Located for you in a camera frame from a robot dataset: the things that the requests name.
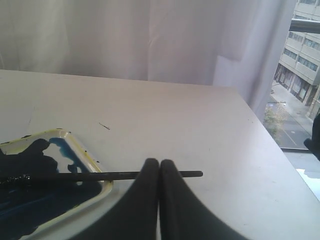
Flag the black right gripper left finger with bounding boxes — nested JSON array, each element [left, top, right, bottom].
[[72, 158, 160, 240]]

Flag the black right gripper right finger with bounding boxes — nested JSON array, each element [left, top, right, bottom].
[[159, 159, 246, 240]]

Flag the black paintbrush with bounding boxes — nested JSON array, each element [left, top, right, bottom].
[[0, 170, 204, 187]]

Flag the white paint tray blue paint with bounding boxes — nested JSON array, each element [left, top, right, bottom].
[[0, 128, 113, 240]]

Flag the dark object at window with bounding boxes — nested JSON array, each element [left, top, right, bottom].
[[303, 114, 320, 160]]

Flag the white backdrop curtain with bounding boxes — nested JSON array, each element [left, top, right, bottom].
[[0, 0, 296, 120]]

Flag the grey building outside window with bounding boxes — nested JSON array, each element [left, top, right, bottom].
[[272, 0, 320, 118]]

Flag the grey metal window rail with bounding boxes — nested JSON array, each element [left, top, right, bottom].
[[289, 18, 320, 34]]

